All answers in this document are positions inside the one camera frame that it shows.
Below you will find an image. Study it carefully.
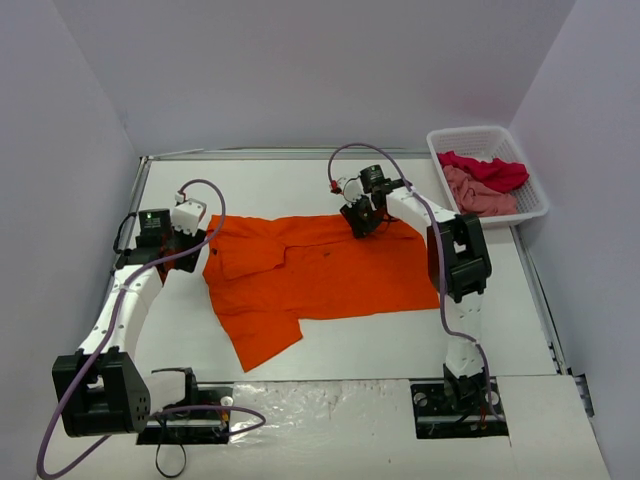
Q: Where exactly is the orange t shirt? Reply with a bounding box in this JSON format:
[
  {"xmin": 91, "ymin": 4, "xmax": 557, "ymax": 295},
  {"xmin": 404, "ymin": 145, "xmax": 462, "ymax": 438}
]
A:
[{"xmin": 203, "ymin": 215, "xmax": 439, "ymax": 372}]

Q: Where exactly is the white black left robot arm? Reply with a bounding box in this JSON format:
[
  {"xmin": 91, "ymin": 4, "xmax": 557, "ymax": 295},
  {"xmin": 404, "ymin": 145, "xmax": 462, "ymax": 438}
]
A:
[{"xmin": 52, "ymin": 200, "xmax": 206, "ymax": 437}]

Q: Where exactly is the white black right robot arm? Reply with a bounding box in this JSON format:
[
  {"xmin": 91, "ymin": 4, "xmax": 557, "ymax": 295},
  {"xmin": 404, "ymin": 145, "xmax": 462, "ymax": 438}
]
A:
[{"xmin": 330, "ymin": 165, "xmax": 492, "ymax": 413}]

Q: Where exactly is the dusty pink t shirt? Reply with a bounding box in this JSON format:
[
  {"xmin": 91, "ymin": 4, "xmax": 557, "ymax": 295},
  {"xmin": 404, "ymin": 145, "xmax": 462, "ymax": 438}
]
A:
[{"xmin": 443, "ymin": 165, "xmax": 517, "ymax": 217}]

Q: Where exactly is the white plastic laundry basket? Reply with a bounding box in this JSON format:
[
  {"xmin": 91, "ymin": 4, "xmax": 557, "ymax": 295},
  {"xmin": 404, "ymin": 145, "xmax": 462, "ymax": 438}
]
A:
[{"xmin": 427, "ymin": 126, "xmax": 549, "ymax": 228}]

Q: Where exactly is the magenta t shirt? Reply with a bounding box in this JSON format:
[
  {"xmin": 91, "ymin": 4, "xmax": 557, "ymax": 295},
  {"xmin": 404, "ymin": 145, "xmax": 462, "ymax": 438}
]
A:
[{"xmin": 437, "ymin": 151, "xmax": 530, "ymax": 193}]

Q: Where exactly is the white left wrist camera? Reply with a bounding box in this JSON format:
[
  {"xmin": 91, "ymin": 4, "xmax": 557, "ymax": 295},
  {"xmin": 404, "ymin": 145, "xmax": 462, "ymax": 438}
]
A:
[{"xmin": 170, "ymin": 191, "xmax": 207, "ymax": 236}]

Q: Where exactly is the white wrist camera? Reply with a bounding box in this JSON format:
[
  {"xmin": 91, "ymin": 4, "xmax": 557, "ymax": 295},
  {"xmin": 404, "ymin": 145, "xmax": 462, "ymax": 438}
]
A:
[
  {"xmin": 330, "ymin": 176, "xmax": 362, "ymax": 203},
  {"xmin": 170, "ymin": 191, "xmax": 207, "ymax": 236}
]

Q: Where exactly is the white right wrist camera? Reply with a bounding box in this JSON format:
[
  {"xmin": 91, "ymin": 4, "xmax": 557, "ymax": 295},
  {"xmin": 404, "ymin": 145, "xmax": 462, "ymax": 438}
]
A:
[{"xmin": 330, "ymin": 176, "xmax": 362, "ymax": 203}]

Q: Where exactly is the aluminium table edge rail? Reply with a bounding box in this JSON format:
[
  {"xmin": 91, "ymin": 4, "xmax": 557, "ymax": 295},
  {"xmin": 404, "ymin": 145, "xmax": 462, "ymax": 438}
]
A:
[{"xmin": 82, "ymin": 155, "xmax": 151, "ymax": 384}]

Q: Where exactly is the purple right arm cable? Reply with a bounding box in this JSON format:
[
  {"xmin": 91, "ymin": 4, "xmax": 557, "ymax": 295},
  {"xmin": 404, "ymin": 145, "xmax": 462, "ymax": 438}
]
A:
[{"xmin": 327, "ymin": 143, "xmax": 505, "ymax": 421}]

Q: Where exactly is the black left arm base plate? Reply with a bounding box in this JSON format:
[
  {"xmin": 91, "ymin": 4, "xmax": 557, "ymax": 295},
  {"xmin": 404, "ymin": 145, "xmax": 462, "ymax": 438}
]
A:
[{"xmin": 136, "ymin": 383, "xmax": 233, "ymax": 447}]

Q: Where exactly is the thin black cable loop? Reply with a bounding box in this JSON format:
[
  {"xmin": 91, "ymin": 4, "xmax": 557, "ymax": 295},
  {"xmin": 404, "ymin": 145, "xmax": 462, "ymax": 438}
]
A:
[{"xmin": 153, "ymin": 399, "xmax": 189, "ymax": 477}]

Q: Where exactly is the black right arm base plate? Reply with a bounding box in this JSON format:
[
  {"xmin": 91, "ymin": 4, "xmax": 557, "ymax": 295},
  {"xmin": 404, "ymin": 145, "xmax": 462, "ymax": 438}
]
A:
[{"xmin": 410, "ymin": 381, "xmax": 509, "ymax": 440}]

